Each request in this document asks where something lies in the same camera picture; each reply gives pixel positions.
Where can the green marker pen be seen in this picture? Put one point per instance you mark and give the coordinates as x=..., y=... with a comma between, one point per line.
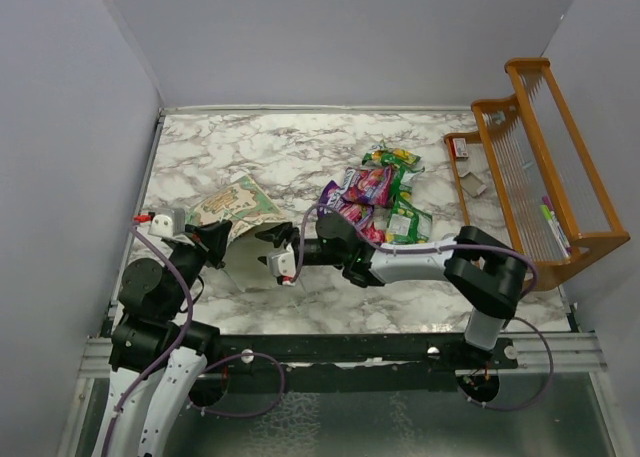
x=566, y=251

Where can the red white small box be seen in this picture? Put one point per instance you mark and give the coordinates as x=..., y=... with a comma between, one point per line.
x=460, y=148

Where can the wooden tiered rack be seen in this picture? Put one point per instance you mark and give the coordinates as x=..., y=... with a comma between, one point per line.
x=528, y=145

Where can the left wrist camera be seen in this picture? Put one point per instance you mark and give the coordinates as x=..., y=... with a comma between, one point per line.
x=168, y=223

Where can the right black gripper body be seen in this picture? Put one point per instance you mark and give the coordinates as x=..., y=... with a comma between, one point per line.
x=314, y=255

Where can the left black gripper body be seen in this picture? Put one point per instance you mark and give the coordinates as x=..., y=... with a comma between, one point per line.
x=189, y=254

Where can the purple marker pen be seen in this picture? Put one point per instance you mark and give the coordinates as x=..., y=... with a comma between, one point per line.
x=562, y=235

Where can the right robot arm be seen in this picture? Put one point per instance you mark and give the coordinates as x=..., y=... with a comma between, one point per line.
x=491, y=276

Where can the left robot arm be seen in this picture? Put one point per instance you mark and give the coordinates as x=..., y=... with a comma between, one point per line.
x=158, y=349

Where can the green printed paper bag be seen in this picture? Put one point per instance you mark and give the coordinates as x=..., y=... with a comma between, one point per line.
x=250, y=210

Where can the purple pink snack packet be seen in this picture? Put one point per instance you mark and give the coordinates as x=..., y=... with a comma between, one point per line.
x=368, y=186

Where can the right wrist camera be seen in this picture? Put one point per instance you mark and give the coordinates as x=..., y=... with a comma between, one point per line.
x=282, y=265

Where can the small grey cardboard box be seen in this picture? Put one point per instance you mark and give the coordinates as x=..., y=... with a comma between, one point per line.
x=472, y=184

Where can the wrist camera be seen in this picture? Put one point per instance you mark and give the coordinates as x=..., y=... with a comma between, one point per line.
x=282, y=265
x=168, y=223

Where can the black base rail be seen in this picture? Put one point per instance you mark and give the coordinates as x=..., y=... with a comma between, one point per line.
x=342, y=363

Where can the yellow green snack packet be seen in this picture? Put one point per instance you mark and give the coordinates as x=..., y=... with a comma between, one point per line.
x=381, y=155

